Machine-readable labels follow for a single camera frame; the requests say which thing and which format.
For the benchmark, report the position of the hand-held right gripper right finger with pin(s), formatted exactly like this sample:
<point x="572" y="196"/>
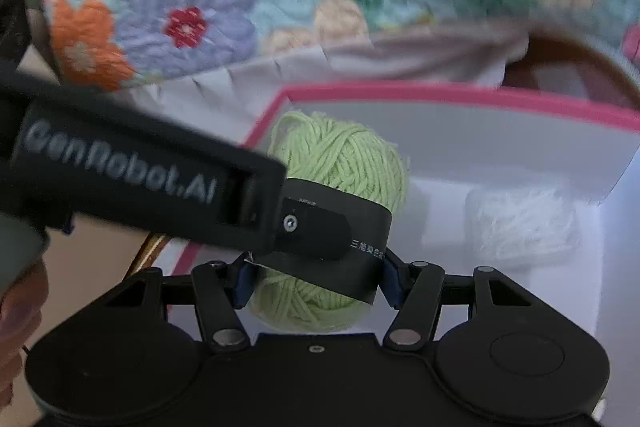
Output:
<point x="392" y="283"/>

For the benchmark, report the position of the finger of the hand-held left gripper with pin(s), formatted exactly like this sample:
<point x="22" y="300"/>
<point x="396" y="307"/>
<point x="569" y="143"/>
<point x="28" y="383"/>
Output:
<point x="310" y="231"/>

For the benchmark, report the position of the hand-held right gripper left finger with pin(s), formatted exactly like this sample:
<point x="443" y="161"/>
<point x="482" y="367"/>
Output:
<point x="243" y="286"/>

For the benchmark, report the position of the green yarn ball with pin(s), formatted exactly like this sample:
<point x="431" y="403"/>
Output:
<point x="345" y="157"/>

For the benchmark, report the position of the pink cardboard box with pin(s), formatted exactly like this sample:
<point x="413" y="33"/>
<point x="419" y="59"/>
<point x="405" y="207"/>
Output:
<point x="500" y="142"/>

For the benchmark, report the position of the person's left hand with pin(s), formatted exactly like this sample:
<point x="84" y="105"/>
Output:
<point x="17" y="327"/>

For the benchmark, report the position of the beige cardboard box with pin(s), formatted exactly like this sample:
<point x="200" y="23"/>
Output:
<point x="90" y="257"/>

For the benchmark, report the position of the white cotton packet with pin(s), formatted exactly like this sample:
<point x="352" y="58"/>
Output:
<point x="525" y="227"/>

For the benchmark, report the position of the white bed skirt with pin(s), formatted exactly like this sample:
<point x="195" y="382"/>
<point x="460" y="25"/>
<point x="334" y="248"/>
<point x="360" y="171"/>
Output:
<point x="350" y="57"/>

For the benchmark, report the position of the round brown tray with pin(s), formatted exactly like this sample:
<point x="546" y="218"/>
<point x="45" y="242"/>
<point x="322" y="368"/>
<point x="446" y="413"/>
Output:
<point x="560" y="67"/>

